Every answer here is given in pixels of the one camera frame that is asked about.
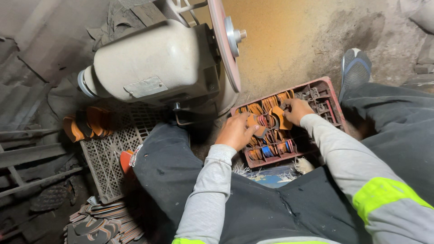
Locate pink grinding disc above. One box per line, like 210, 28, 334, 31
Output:
207, 0, 242, 93

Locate white lattice plastic crate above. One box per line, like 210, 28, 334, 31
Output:
80, 102, 170, 204

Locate person's left hand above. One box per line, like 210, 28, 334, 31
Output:
215, 113, 260, 152

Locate silver disc flange with bolt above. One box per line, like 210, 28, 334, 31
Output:
223, 16, 248, 58

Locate large orange curved sole piece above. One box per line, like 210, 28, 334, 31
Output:
269, 105, 293, 131

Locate person's right leg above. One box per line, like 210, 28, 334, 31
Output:
292, 83, 434, 244

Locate grey metal frame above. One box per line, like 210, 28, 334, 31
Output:
0, 128, 87, 200

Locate blue grey sandal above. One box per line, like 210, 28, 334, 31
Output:
338, 48, 373, 102

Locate beige grinder motor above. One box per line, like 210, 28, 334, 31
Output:
77, 19, 239, 117

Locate person's right hand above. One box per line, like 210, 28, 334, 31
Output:
281, 98, 315, 127

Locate blue woven frayed sack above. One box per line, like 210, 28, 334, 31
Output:
233, 157, 316, 189

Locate stack of orange black soles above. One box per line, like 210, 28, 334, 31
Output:
63, 106, 115, 143

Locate orange sole with white cloth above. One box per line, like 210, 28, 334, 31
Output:
119, 145, 144, 175

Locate red plastic compartment crate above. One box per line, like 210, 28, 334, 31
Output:
230, 76, 347, 169

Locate pile of striped sandal soles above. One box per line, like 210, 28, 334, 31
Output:
63, 196, 148, 244

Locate person's leg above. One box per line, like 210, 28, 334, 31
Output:
292, 83, 434, 244
130, 122, 292, 244

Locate person's left leg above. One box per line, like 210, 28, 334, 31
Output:
130, 122, 292, 244

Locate small orange grey sole piece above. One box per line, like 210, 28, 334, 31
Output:
247, 113, 269, 139

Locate rows of orange sole pieces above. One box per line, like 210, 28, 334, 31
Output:
235, 89, 298, 161

